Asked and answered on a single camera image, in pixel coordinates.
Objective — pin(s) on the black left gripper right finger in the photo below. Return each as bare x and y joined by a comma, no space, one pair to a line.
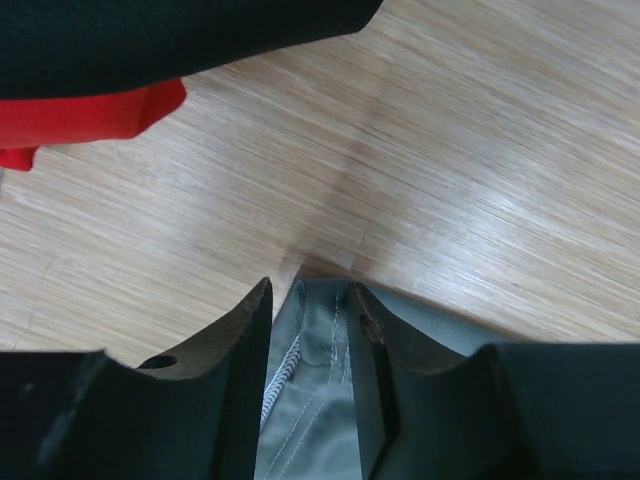
449,402

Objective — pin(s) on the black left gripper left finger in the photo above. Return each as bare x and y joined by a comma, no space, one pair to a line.
191,412

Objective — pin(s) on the dark grey t shirt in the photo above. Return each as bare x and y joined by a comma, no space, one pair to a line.
307,428

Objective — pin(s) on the folded red t shirt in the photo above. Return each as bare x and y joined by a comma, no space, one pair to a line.
27,125

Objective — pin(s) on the folded black t shirt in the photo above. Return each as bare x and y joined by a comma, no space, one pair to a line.
59,49

